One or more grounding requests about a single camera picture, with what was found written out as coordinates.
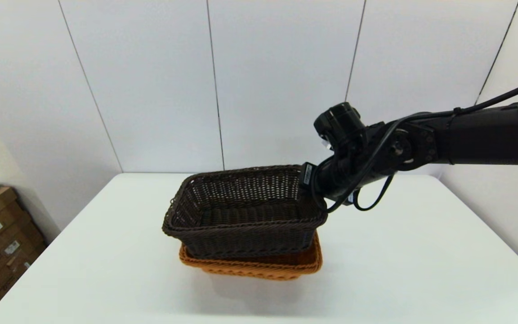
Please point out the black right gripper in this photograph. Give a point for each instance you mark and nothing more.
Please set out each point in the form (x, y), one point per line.
(340, 130)

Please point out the dark brown woven basket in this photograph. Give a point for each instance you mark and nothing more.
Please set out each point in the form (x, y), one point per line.
(241, 243)

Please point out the orange woven basket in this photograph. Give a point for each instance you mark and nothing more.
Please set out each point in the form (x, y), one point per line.
(259, 269)

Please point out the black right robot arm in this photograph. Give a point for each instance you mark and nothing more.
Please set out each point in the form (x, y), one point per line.
(488, 135)

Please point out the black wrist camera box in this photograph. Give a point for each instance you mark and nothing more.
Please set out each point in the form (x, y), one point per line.
(307, 175)

